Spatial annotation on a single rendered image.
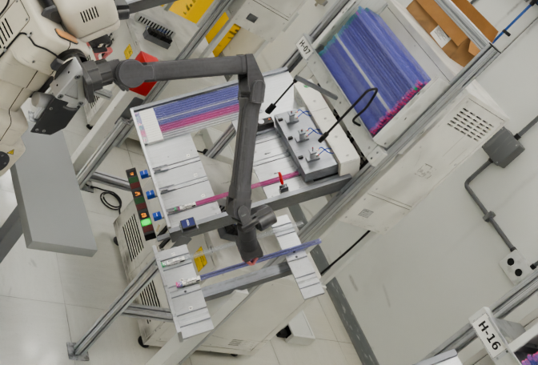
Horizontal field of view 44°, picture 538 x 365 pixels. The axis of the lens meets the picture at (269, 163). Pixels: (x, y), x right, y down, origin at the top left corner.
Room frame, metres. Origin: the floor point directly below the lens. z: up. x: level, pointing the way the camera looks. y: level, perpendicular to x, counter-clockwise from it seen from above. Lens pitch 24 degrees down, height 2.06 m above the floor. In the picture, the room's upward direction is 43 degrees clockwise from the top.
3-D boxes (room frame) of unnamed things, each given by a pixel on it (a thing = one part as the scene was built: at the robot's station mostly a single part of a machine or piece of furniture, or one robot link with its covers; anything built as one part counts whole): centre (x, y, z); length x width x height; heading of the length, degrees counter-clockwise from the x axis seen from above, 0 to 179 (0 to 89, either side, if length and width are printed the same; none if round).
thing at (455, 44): (2.88, -0.19, 1.82); 0.68 x 0.30 x 0.20; 46
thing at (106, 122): (2.89, 0.73, 0.39); 0.24 x 0.24 x 0.78; 46
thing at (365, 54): (2.59, -0.06, 1.52); 0.51 x 0.13 x 0.27; 46
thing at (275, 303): (2.72, -0.11, 0.31); 0.70 x 0.65 x 0.62; 46
